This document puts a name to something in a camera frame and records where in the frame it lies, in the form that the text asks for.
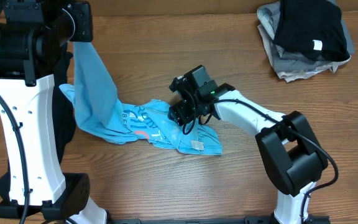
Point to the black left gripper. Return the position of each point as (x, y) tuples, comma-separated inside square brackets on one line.
[(82, 14)]

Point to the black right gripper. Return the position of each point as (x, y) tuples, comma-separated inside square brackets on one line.
[(178, 112)]

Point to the light blue t-shirt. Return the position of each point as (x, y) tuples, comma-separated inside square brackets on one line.
[(99, 111)]

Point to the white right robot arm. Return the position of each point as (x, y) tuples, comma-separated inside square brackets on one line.
[(290, 152)]

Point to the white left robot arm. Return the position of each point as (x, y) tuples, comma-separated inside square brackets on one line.
[(36, 118)]

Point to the black garment on left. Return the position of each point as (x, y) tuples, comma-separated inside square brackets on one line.
[(62, 110)]

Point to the folded beige garment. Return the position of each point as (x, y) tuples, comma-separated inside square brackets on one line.
[(293, 73)]

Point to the folded grey garment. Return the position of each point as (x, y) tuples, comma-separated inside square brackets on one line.
[(269, 14)]

